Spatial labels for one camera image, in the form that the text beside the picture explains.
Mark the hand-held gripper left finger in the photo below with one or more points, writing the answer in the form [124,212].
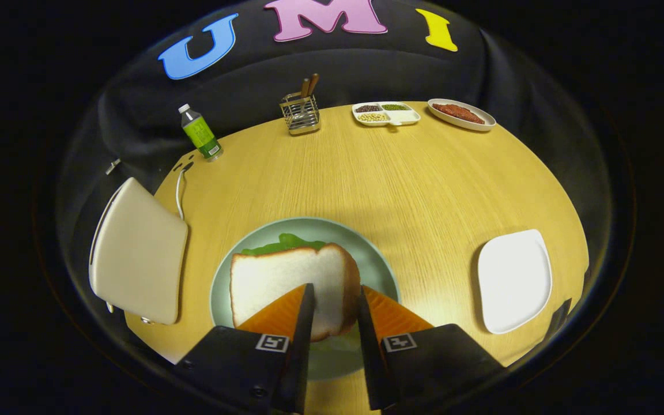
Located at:
[300,357]

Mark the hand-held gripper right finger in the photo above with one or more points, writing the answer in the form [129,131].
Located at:
[369,357]

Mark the bread slice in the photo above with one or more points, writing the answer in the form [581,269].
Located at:
[286,276]

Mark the green lettuce leaf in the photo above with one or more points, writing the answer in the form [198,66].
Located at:
[283,243]

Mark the pale green round plate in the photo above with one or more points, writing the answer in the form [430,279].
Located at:
[369,259]

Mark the white square plate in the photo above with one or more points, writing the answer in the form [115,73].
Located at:
[513,282]

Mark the white toaster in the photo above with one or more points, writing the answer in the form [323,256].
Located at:
[136,253]

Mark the white divided bean dish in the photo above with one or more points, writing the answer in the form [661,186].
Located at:
[404,117]

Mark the green drink bottle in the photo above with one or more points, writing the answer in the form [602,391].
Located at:
[200,134]

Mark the red meat slice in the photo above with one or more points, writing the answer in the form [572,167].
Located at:
[457,112]

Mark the white oval plate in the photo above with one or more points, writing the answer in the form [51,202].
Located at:
[489,125]

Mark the silver cloth clip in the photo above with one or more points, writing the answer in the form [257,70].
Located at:
[113,167]

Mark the black backdrop cloth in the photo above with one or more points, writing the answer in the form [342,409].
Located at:
[320,63]

